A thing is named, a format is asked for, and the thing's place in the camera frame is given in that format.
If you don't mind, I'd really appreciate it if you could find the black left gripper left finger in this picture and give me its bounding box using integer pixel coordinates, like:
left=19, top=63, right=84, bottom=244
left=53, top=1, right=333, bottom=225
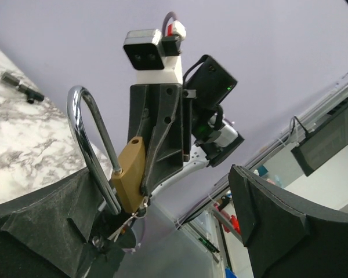
left=0, top=169, right=136, bottom=277

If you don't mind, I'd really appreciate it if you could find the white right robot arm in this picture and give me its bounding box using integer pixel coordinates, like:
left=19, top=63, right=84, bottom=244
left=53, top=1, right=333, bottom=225
left=128, top=54, right=244, bottom=197

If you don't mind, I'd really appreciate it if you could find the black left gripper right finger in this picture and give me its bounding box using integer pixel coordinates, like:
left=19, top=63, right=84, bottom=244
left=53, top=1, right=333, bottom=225
left=229, top=165, right=348, bottom=277

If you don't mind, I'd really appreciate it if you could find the small silver key set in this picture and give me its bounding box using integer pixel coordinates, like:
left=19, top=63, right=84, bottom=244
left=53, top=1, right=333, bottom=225
left=91, top=195, right=151, bottom=251

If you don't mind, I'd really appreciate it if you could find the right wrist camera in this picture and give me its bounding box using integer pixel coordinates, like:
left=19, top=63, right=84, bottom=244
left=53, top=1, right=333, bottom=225
left=123, top=20, right=187, bottom=85

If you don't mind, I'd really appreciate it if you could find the brass padlock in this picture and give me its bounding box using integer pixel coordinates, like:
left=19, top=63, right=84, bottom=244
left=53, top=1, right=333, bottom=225
left=67, top=85, right=128, bottom=214

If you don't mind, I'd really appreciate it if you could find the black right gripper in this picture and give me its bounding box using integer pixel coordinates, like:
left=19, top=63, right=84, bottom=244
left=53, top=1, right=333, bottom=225
left=129, top=83, right=196, bottom=194

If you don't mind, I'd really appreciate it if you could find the black monitor on frame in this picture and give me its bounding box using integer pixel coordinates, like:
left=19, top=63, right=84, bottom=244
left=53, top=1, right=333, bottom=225
left=291, top=102, right=348, bottom=177

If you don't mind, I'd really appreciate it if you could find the black T-shaped connector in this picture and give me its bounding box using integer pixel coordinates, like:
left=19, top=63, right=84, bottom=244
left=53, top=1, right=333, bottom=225
left=1, top=72, right=45, bottom=104

